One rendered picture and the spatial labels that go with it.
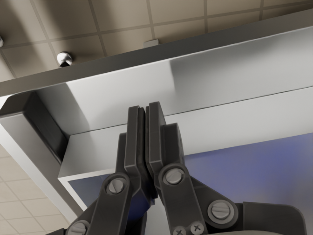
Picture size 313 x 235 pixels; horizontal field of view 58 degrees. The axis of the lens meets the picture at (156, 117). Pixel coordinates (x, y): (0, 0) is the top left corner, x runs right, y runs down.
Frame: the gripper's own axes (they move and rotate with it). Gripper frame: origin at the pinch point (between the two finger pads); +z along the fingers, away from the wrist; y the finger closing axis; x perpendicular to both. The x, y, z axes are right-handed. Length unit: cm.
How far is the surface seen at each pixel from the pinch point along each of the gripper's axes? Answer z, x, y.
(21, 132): 2.2, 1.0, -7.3
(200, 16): 91, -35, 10
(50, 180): 2.1, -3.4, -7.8
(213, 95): 4.2, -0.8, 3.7
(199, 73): 4.2, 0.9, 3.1
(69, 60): 90, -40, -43
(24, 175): 89, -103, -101
